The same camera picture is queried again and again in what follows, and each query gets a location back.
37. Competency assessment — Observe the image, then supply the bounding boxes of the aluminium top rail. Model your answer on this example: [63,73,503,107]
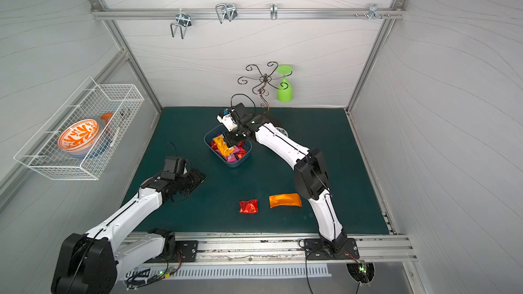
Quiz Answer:
[91,7,407,21]

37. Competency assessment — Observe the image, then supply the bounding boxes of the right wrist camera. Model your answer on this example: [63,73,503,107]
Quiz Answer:
[217,109,237,131]

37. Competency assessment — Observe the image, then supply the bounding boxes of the metal hook centre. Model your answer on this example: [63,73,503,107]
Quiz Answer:
[215,4,238,24]

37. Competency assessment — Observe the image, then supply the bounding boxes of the metal double hook left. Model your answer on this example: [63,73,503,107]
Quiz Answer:
[170,10,192,39]

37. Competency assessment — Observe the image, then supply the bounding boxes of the small red tea bag bottom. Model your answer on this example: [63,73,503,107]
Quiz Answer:
[239,200,259,215]

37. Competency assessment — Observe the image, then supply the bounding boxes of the green plastic goblet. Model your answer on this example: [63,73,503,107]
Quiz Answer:
[276,65,293,103]

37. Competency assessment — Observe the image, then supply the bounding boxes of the white vent strip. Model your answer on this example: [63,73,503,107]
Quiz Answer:
[114,264,332,282]

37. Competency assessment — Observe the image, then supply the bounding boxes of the white wire basket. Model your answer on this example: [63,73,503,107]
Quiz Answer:
[14,77,144,181]

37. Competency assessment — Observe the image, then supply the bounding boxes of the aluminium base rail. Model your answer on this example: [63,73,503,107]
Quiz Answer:
[118,232,418,268]

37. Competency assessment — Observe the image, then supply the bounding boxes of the orange white patterned bowl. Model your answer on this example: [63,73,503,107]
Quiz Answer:
[57,119,102,157]

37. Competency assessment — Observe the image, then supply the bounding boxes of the black metal cup stand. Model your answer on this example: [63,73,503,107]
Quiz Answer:
[237,61,283,128]

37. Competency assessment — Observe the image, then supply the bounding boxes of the pink tea bag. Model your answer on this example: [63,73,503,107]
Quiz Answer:
[225,153,238,163]

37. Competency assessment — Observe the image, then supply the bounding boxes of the metal bracket right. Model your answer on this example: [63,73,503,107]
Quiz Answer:
[354,4,390,20]

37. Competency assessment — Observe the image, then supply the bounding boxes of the yellow foil tea bag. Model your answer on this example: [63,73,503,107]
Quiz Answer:
[213,134,235,157]

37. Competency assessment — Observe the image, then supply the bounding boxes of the blue yellow patterned bowl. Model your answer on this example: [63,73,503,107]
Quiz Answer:
[276,127,289,137]

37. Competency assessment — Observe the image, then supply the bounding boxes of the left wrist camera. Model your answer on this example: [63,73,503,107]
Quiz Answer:
[160,157,187,180]

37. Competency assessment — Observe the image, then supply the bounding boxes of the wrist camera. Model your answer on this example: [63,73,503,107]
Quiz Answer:
[160,157,187,180]
[217,109,237,131]

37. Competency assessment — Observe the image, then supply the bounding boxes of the blue plastic storage box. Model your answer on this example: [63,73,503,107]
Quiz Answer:
[204,125,252,167]

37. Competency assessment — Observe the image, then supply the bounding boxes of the small metal clip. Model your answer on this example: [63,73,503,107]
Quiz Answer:
[270,4,278,20]

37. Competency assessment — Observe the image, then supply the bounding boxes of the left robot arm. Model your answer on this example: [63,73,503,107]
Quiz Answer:
[50,168,205,293]

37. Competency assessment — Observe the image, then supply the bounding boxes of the orange spoon in basket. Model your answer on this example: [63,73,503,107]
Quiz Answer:
[100,112,113,133]

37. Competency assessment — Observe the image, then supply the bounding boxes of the orange foil tea bag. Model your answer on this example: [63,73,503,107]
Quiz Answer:
[269,193,302,208]

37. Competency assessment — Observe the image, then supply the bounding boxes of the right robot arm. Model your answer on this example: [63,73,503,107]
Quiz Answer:
[217,103,347,255]

